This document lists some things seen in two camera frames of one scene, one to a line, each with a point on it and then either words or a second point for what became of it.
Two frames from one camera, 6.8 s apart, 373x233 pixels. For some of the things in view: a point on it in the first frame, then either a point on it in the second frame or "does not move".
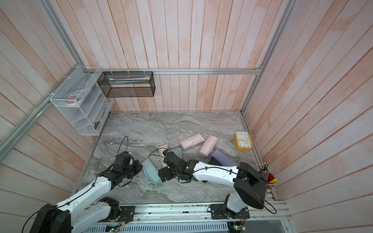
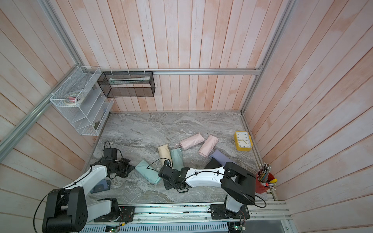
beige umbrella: [161, 149] does not move
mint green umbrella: [152, 172] does not move
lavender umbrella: [222, 159] does not move
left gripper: [138, 167] → [127, 170]
